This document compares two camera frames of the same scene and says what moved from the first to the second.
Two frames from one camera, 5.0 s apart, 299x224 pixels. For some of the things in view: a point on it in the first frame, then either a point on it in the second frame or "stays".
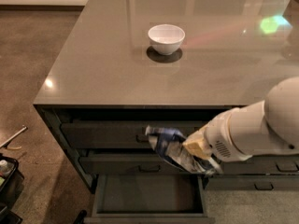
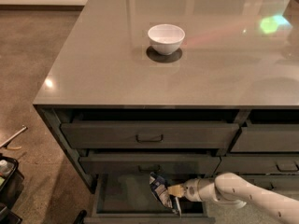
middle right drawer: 263,164 stays
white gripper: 220,137 -> 189,190
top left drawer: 118,134 stays
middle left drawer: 130,165 stays
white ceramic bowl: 166,38 stays
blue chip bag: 170,143 -> 159,188
